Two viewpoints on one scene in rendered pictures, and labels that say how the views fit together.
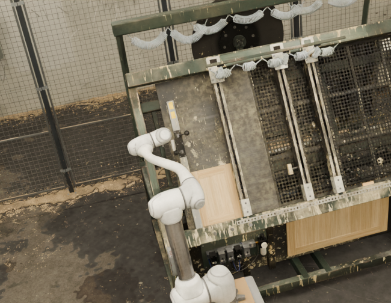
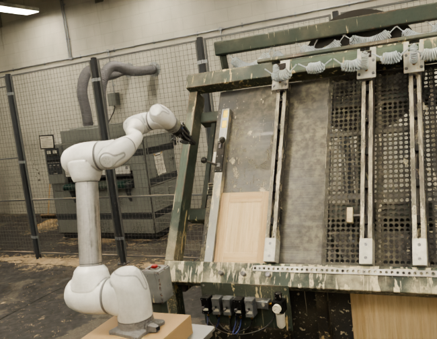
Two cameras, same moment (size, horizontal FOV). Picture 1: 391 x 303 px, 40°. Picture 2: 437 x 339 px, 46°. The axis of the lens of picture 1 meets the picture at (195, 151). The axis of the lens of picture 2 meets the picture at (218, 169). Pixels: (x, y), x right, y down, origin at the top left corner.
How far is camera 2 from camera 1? 2.47 m
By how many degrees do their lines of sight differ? 40
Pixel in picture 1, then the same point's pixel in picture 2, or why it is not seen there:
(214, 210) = (234, 246)
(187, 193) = (99, 145)
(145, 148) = (132, 122)
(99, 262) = not seen: hidden behind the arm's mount
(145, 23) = (247, 42)
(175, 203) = (81, 153)
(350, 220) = not seen: outside the picture
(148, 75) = (209, 77)
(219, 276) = (117, 274)
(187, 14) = (293, 32)
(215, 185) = (245, 214)
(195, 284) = (87, 274)
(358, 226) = not seen: outside the picture
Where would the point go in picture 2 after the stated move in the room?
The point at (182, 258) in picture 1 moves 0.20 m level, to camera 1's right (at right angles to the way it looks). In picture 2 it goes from (81, 233) to (113, 235)
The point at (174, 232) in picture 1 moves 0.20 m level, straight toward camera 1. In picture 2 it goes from (78, 193) to (43, 203)
